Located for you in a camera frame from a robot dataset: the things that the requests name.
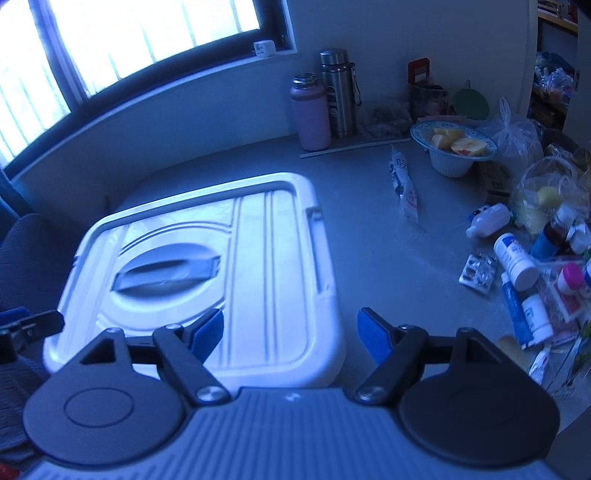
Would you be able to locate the clear plastic bag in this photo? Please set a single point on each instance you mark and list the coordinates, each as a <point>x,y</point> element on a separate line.
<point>516,138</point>

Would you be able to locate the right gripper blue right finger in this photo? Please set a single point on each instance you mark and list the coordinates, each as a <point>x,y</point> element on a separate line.
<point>377,335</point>

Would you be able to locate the white bottle lying down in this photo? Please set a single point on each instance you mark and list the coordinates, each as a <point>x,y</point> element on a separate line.
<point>517,263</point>

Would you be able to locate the white bowl with fruit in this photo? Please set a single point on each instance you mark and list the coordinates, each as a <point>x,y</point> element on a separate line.
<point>453,148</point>

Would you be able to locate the pink insulated bottle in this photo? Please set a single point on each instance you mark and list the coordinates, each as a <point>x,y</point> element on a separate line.
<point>311,113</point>

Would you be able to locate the blue ointment tube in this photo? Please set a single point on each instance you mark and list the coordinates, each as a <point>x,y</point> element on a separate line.
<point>522,331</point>

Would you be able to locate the steel thermos flask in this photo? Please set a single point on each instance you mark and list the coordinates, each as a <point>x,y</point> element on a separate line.
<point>343,93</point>

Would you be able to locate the white bin lid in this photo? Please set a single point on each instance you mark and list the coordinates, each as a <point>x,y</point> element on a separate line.
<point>255,249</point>

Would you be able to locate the red black small box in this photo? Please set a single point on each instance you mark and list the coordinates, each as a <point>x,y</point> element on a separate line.
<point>418,82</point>

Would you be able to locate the white blue-label bottle lying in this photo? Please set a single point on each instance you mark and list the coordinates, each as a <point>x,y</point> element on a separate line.
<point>537,319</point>

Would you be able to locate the blister pill pack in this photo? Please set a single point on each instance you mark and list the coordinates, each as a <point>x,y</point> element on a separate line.
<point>479,273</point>

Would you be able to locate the small white squeeze bottle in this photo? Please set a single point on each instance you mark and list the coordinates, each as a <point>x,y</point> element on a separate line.
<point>489,220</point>

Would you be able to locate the white bottle pink cap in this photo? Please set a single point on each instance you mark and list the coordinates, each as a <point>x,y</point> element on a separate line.
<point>573,280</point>

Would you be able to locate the small white box on sill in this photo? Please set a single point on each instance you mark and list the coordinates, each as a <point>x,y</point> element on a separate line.
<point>264,48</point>

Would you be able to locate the white sachet packet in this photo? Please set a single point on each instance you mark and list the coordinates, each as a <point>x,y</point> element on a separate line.
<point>404,186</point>

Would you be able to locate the grey fabric chair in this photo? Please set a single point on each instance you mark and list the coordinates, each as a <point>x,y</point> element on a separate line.
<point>36,257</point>

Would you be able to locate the green round object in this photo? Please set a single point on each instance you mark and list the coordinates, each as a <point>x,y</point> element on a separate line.
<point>470,103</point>

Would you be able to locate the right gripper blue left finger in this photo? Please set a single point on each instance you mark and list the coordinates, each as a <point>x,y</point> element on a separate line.
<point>202,336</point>

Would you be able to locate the dark brown syrup bottle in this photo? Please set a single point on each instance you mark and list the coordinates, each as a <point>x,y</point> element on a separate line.
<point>554,234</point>

